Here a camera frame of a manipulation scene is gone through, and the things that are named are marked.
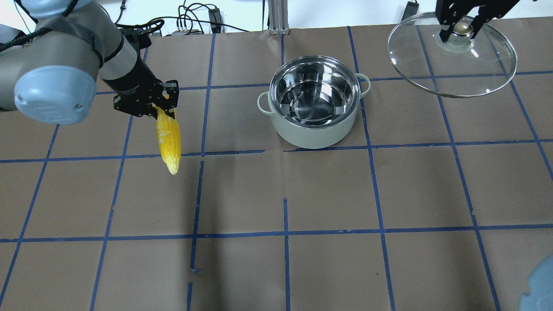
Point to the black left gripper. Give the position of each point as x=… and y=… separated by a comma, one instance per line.
x=137, y=79

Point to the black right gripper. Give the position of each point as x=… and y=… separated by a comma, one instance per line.
x=452, y=9

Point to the yellow corn cob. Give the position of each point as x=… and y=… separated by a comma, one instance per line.
x=169, y=140

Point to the glass pot lid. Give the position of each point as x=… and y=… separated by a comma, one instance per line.
x=416, y=55

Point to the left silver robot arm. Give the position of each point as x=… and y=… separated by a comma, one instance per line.
x=50, y=74

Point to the pale green steel pot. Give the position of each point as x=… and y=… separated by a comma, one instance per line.
x=313, y=100

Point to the usb hub strip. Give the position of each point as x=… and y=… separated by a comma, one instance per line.
x=182, y=32

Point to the black power adapter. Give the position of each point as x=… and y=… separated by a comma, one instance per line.
x=215, y=20

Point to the aluminium frame post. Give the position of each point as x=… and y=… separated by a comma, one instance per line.
x=278, y=17

